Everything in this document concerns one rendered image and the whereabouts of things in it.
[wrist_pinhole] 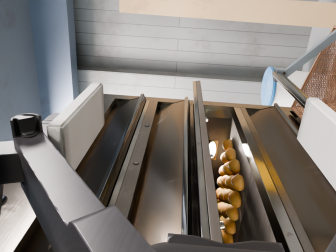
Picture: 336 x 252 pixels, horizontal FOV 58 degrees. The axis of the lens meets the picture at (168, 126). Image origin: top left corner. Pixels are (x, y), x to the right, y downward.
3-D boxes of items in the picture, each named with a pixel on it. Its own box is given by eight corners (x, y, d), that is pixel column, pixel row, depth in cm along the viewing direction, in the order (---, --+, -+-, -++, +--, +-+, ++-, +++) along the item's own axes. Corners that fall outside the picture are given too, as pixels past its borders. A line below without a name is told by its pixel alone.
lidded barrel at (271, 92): (318, 63, 335) (266, 59, 336) (335, 80, 296) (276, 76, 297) (306, 100, 360) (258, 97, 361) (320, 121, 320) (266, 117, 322)
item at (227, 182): (227, 277, 160) (217, 276, 160) (218, 215, 204) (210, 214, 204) (246, 181, 135) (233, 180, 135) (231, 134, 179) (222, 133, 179)
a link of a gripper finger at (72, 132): (67, 184, 14) (51, 183, 14) (104, 125, 21) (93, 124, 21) (62, 126, 13) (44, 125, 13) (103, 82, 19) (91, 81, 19)
